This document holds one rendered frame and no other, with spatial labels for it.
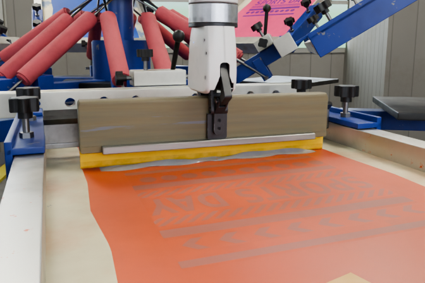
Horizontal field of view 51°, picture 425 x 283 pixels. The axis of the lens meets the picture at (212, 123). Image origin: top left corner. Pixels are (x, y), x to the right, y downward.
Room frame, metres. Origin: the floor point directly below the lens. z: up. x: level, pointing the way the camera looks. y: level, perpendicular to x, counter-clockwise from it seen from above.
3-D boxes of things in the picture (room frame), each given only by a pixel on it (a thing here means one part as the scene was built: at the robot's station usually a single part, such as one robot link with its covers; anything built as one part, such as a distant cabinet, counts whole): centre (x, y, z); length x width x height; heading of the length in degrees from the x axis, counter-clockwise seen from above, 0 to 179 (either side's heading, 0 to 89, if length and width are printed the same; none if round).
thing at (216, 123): (0.67, -0.01, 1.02); 0.03 x 0.03 x 0.07; 20
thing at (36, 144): (0.72, 0.30, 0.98); 0.30 x 0.05 x 0.07; 20
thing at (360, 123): (0.91, -0.22, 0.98); 0.30 x 0.05 x 0.07; 20
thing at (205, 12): (0.70, 0.00, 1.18); 0.09 x 0.07 x 0.03; 20
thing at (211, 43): (0.70, 0.00, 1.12); 0.10 x 0.08 x 0.11; 20
